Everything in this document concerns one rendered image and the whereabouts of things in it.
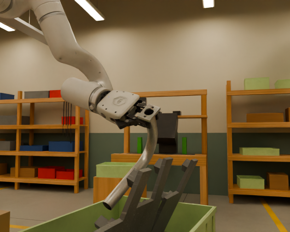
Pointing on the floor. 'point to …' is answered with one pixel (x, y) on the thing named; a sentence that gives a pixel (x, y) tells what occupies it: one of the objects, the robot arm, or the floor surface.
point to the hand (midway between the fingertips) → (147, 118)
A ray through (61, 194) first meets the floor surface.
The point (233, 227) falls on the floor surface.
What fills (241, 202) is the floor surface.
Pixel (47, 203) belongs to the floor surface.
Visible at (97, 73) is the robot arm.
